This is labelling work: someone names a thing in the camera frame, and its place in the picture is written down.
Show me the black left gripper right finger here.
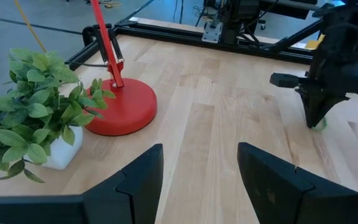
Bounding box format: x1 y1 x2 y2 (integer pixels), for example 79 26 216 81
237 142 358 224

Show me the yellow hanging cable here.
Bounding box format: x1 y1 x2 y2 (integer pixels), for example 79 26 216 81
13 0 48 54

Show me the green plant in white pot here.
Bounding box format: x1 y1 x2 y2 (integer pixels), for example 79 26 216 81
0 47 117 184

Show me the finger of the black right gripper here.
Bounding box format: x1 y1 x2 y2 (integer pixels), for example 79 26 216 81
295 89 323 129
317 93 349 127

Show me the red desk lamp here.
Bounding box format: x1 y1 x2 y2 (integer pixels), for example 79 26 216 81
84 0 158 137

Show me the yellow tape tag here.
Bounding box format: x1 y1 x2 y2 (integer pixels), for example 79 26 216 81
305 34 326 50

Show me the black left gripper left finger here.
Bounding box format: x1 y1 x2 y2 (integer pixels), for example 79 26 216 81
82 143 164 224

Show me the green rubber band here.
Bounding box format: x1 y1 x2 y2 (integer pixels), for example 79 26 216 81
311 117 328 132

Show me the black lamp cable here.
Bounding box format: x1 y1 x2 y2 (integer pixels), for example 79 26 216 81
63 25 109 68

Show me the black aluminium table frame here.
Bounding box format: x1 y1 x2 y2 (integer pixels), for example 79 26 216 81
64 17 358 118

